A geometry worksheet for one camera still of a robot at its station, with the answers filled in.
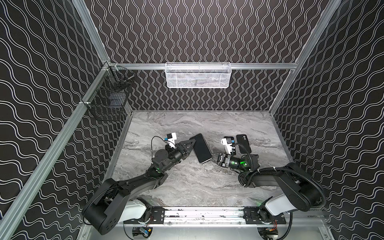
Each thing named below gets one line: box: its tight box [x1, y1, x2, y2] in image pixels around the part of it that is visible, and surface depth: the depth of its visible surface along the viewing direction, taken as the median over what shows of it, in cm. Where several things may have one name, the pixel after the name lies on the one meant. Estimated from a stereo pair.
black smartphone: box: [189, 133, 213, 164], surface depth 74 cm
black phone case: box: [236, 134, 252, 154], surface depth 106 cm
